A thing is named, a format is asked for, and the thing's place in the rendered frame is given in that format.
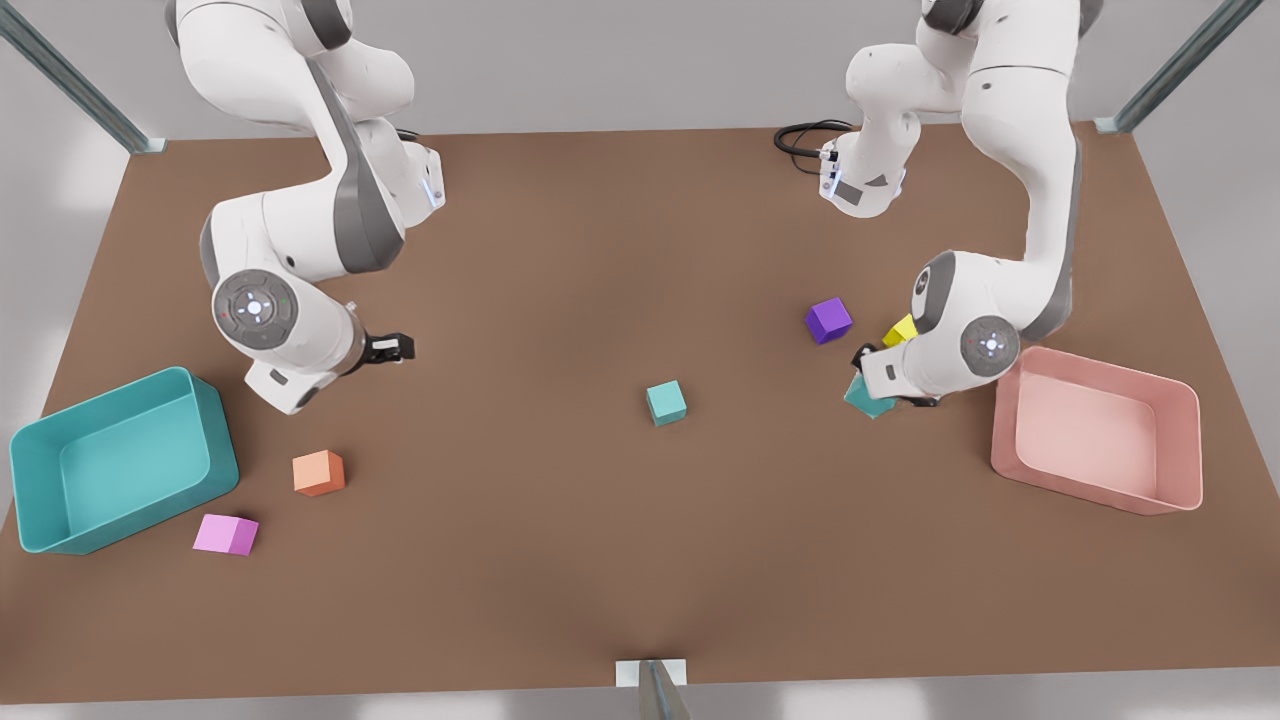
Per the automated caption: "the teal cube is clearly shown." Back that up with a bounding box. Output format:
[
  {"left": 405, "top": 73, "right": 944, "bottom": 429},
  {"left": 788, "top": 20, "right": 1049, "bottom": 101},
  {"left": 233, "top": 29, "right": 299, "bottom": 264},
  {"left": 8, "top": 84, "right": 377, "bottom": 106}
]
[
  {"left": 843, "top": 373, "right": 898, "bottom": 421},
  {"left": 645, "top": 379, "right": 689, "bottom": 428}
]

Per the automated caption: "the teal plastic bin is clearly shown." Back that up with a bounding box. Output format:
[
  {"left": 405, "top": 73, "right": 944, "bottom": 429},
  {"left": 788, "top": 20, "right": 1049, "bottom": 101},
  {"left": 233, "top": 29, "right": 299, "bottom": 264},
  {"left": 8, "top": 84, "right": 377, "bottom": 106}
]
[{"left": 9, "top": 366, "right": 241, "bottom": 556}]

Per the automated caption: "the orange cube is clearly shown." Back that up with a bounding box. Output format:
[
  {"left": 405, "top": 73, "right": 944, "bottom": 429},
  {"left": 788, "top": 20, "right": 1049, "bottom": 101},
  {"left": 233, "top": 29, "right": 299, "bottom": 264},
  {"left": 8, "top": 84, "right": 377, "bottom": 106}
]
[{"left": 292, "top": 449, "right": 347, "bottom": 498}]

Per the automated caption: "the silver frame post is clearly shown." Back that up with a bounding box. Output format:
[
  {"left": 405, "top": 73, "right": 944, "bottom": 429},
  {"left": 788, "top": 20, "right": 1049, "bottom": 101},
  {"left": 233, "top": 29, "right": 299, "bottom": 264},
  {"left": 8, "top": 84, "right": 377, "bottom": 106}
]
[
  {"left": 615, "top": 658, "right": 692, "bottom": 720},
  {"left": 1093, "top": 0, "right": 1267, "bottom": 136},
  {"left": 0, "top": 0, "right": 167, "bottom": 155}
]

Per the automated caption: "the pink cube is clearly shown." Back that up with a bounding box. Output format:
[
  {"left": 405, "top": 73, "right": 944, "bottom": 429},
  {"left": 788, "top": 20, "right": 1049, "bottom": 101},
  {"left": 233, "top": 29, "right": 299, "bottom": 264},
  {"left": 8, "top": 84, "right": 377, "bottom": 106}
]
[{"left": 193, "top": 513, "right": 260, "bottom": 558}]

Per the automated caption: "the pink plastic bin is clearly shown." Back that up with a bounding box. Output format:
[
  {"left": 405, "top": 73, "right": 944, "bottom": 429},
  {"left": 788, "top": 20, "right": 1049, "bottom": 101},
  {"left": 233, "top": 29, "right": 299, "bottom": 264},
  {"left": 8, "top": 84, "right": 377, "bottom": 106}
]
[{"left": 990, "top": 345, "right": 1204, "bottom": 517}]

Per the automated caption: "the purple cube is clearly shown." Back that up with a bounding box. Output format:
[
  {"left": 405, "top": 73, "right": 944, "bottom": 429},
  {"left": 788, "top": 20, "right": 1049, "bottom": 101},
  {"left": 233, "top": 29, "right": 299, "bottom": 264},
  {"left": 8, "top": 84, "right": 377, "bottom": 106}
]
[{"left": 805, "top": 297, "right": 855, "bottom": 347}]

